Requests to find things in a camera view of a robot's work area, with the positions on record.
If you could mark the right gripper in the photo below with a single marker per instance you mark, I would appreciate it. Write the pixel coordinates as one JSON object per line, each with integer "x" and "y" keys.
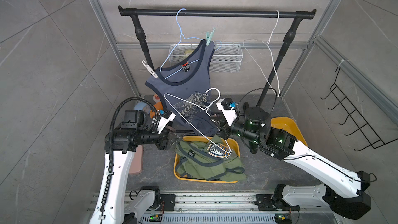
{"x": 224, "y": 127}

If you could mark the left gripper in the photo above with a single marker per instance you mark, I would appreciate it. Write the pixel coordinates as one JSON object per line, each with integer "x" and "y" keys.
{"x": 162, "y": 143}

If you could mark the navy blue tank top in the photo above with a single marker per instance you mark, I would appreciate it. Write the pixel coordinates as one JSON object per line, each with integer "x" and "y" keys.
{"x": 184, "y": 89}

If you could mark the white clothespin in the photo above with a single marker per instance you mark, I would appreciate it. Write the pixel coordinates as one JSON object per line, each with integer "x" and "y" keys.
{"x": 149, "y": 69}

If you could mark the green clothespin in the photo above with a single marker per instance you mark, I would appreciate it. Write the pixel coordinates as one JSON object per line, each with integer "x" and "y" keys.
{"x": 209, "y": 36}

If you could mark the light blue wire hanger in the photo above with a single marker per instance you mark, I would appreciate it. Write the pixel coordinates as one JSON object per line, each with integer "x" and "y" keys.
{"x": 182, "y": 36}

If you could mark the green tank top printed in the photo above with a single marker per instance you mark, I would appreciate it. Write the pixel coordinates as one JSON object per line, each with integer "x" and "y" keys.
{"x": 219, "y": 150}

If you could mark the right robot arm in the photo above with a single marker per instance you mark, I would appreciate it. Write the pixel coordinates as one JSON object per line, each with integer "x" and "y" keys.
{"x": 341, "y": 190}

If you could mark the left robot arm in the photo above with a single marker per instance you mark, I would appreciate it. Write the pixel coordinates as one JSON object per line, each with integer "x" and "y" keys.
{"x": 136, "y": 129}

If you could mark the large yellow tray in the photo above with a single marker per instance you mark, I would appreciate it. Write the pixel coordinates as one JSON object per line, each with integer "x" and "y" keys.
{"x": 178, "y": 174}

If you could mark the orange toy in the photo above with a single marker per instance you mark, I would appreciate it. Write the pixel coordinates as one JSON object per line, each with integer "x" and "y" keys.
{"x": 158, "y": 105}

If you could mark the pink rectangular block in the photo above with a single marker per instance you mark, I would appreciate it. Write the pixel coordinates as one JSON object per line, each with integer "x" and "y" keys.
{"x": 137, "y": 162}

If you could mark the small yellow bin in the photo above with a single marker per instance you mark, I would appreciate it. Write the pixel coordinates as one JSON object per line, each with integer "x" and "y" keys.
{"x": 288, "y": 125}

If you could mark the black clothes rack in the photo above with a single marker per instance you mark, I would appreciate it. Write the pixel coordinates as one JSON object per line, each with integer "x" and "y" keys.
{"x": 296, "y": 16}

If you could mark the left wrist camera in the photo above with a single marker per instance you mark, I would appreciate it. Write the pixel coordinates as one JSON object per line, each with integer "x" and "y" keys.
{"x": 162, "y": 121}

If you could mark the white wire mesh basket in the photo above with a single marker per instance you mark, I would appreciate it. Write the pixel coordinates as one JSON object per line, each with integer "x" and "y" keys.
{"x": 226, "y": 59}

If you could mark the metal base rail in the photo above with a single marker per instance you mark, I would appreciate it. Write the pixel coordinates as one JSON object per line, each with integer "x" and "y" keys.
{"x": 246, "y": 207}

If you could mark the black wall hook rack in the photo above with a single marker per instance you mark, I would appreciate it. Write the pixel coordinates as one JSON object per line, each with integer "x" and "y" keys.
{"x": 361, "y": 125}

